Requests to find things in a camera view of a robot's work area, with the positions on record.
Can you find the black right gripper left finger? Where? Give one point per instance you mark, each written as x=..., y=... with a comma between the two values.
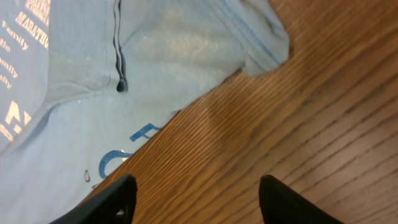
x=115, y=204

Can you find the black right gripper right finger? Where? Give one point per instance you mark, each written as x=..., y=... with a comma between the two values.
x=281, y=205

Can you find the light blue t-shirt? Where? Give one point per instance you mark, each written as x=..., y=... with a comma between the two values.
x=86, y=83

